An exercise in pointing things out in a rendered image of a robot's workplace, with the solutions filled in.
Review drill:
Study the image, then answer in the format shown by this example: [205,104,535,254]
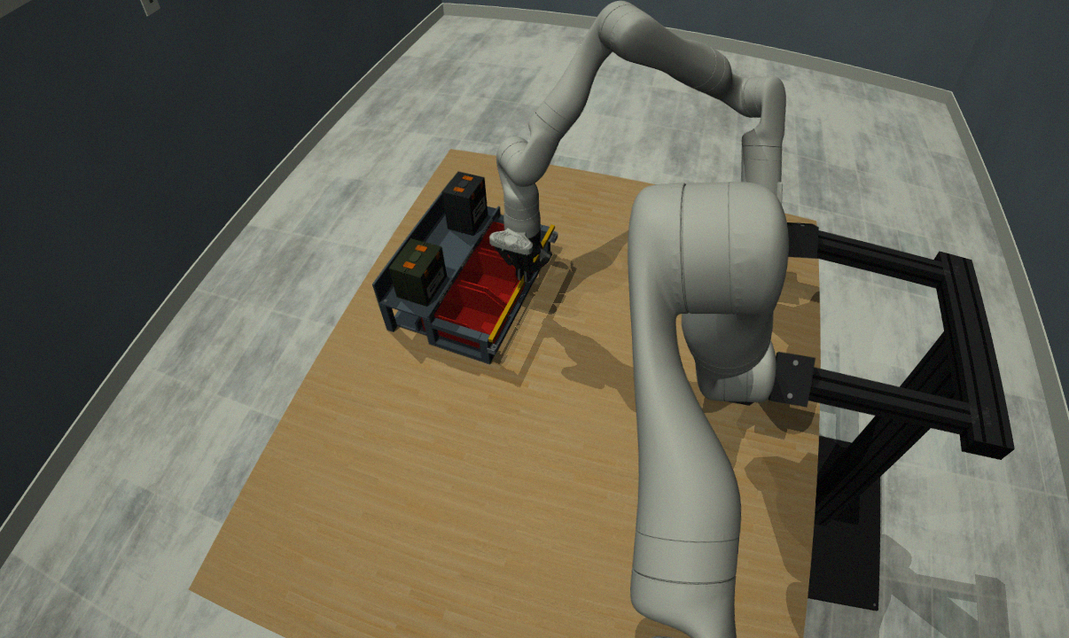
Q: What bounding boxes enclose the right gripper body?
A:
[520,229,542,260]

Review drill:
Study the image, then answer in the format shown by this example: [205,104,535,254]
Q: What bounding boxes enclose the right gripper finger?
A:
[495,247,524,280]
[523,246,552,283]

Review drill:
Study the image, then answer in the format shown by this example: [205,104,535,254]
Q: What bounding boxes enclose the yellow bar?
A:
[489,224,555,343]

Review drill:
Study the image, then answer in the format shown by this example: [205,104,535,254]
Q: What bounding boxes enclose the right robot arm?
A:
[489,1,786,254]

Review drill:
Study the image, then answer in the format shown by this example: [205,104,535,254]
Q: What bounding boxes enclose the red open-front bin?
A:
[454,251,520,307]
[434,284,505,348]
[475,222,503,258]

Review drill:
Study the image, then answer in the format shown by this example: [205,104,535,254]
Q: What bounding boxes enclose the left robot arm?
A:
[628,182,789,638]

